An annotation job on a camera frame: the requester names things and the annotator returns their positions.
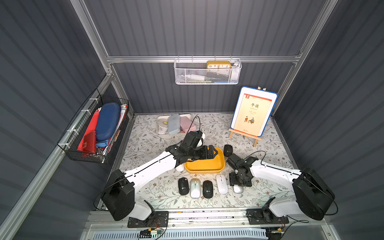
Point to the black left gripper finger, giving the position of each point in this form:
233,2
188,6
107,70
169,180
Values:
209,156
209,149

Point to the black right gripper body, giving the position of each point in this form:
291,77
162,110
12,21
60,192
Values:
240,177

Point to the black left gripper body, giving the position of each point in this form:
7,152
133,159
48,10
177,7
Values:
205,152

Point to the small white mouse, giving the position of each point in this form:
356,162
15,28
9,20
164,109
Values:
238,189

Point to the black mouse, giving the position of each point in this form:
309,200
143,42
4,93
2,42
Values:
208,189
228,150
183,185

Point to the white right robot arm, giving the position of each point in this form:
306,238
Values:
312,196

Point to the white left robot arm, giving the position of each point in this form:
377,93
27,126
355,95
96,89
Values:
119,193

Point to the yellow storage box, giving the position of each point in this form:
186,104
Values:
212,166

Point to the black mouse behind box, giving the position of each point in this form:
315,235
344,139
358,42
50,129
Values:
228,150

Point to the silver mouse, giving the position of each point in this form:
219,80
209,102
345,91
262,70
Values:
195,188

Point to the pink case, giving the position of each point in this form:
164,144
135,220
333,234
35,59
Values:
187,125

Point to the grey pencil case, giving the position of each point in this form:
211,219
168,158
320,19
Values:
174,125

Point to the white tray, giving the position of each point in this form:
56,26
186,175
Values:
167,136

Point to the white tape roll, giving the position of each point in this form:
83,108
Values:
162,125

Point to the wooden easel stand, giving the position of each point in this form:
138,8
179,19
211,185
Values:
244,135

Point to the beige book with red stripe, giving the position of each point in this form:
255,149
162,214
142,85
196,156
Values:
251,114

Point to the yellow clock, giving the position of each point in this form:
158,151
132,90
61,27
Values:
219,64

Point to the blue oval case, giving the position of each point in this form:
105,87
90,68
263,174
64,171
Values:
107,121

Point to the red folder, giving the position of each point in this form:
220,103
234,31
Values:
89,140

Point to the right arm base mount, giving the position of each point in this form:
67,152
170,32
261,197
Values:
258,216

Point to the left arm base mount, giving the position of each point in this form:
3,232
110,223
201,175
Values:
158,219

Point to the white wire wall basket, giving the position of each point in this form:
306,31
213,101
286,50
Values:
193,71

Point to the black wire side basket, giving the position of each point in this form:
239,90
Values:
107,150

